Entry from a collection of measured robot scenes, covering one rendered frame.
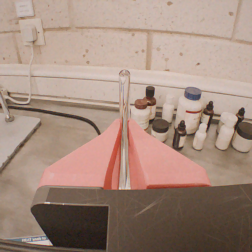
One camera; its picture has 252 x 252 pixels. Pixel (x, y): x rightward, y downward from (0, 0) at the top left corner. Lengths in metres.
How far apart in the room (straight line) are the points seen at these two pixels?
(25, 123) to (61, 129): 0.11
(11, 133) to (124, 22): 0.43
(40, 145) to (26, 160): 0.05
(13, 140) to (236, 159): 0.56
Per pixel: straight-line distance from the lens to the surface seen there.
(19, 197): 0.44
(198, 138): 0.48
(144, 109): 0.48
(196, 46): 0.58
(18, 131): 0.58
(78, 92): 0.64
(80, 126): 0.55
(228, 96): 0.60
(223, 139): 0.50
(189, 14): 0.56
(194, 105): 0.49
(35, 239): 0.34
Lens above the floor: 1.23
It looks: 38 degrees down
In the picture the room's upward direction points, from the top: straight up
